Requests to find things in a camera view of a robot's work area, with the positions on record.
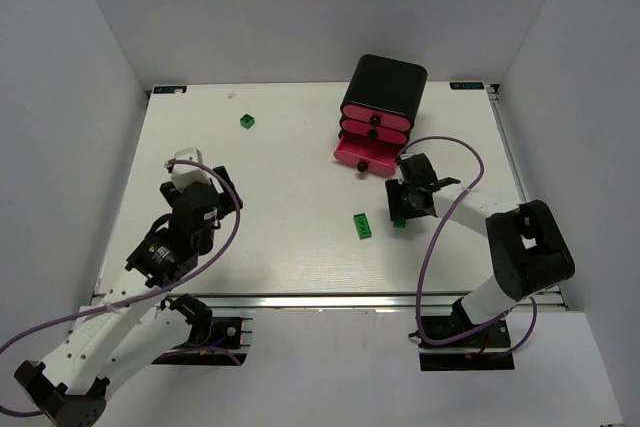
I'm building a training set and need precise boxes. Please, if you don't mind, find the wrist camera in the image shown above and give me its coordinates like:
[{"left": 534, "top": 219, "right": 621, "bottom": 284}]
[
  {"left": 164, "top": 147, "right": 210, "bottom": 193},
  {"left": 398, "top": 153, "right": 438, "bottom": 188}
]

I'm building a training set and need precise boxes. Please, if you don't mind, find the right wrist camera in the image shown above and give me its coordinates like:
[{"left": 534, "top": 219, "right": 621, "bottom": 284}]
[{"left": 398, "top": 153, "right": 438, "bottom": 188}]

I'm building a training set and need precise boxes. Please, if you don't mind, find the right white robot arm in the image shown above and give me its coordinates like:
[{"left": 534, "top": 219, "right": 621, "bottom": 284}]
[{"left": 385, "top": 178, "right": 576, "bottom": 341}]

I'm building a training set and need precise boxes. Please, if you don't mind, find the blue label sticker left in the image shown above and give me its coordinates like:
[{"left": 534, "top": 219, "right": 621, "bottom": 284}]
[{"left": 152, "top": 85, "right": 187, "bottom": 95}]

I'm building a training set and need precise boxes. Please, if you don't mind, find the black drawer housing box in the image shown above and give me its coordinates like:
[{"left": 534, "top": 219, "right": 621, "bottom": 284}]
[{"left": 339, "top": 54, "right": 428, "bottom": 139}]

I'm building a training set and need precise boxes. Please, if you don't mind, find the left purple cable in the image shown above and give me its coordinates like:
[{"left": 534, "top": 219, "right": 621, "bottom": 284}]
[{"left": 0, "top": 159, "right": 242, "bottom": 418}]

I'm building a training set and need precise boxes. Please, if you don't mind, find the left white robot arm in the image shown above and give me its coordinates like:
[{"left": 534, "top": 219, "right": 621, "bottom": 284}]
[{"left": 14, "top": 158, "right": 243, "bottom": 426}]

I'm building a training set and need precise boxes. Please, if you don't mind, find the pink drawer with black knob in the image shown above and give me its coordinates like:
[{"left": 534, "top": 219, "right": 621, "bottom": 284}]
[{"left": 342, "top": 104, "right": 413, "bottom": 132}]

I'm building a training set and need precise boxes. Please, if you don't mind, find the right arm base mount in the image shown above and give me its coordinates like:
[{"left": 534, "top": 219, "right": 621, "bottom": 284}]
[{"left": 408, "top": 301, "right": 515, "bottom": 372}]

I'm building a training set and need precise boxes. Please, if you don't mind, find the blue label sticker right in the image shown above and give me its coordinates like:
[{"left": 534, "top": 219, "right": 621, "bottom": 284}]
[{"left": 449, "top": 81, "right": 485, "bottom": 90}]

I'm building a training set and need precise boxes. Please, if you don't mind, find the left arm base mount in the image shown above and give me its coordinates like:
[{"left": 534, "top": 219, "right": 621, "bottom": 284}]
[{"left": 153, "top": 294, "right": 252, "bottom": 367}]

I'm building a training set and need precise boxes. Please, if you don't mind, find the blue label sticker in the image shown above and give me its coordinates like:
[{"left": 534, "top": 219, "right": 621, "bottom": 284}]
[
  {"left": 152, "top": 85, "right": 187, "bottom": 95},
  {"left": 449, "top": 81, "right": 485, "bottom": 90}
]

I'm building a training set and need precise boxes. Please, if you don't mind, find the small dark green lego cube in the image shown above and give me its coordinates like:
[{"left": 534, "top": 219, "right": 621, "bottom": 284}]
[{"left": 240, "top": 114, "right": 255, "bottom": 129}]

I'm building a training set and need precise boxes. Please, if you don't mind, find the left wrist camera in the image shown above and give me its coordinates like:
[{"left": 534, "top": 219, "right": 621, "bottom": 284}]
[{"left": 164, "top": 147, "right": 210, "bottom": 193}]

